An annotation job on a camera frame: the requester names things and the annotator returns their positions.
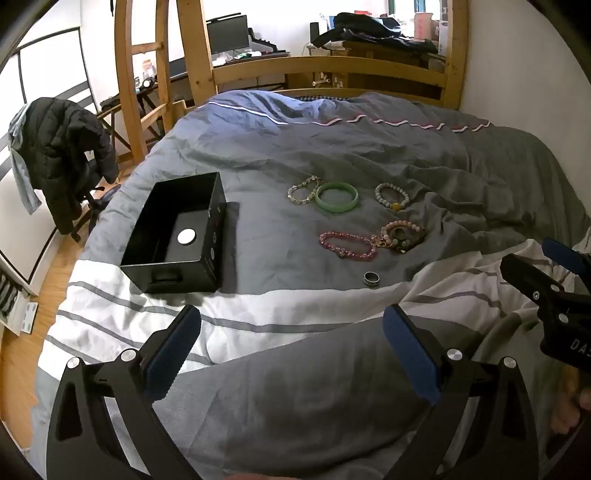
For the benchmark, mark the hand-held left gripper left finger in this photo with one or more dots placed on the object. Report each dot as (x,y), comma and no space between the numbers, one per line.
(173,350)

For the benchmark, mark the black puffer jacket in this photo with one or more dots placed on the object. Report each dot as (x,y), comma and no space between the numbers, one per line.
(60,147)

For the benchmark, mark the white shelf unit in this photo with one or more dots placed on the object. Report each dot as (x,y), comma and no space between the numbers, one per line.
(18,309)

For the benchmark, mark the dark desk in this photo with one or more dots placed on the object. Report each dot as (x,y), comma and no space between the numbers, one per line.
(178,69)

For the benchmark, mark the grey blue striped duvet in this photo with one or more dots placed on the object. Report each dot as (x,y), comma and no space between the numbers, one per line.
(277,152)

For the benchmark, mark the black rectangular box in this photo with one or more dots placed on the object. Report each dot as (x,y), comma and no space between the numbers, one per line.
(217,221)

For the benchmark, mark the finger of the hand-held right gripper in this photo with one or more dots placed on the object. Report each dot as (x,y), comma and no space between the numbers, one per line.
(565,256)
(521,272)

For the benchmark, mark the pile of dark clothes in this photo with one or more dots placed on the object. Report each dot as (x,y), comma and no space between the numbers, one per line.
(369,27)

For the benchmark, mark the white round disc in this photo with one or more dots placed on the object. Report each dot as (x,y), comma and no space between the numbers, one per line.
(186,237)

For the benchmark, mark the light blue shirt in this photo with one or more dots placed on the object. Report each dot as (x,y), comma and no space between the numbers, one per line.
(23,180)

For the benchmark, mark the black computer monitor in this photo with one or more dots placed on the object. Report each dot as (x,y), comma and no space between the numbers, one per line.
(227,32)

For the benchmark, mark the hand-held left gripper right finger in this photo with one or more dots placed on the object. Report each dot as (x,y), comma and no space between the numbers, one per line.
(411,350)

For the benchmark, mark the green jade bangle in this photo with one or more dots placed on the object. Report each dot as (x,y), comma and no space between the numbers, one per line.
(337,210)

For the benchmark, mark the black office chair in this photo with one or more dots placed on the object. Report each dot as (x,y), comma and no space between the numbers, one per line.
(87,203)

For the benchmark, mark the wooden bed frame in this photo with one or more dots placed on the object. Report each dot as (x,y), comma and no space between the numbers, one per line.
(196,55)

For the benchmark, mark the person's right hand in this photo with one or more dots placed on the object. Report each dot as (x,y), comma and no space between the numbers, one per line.
(570,406)

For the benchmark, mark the wooden ladder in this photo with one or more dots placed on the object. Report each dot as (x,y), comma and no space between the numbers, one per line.
(129,92)

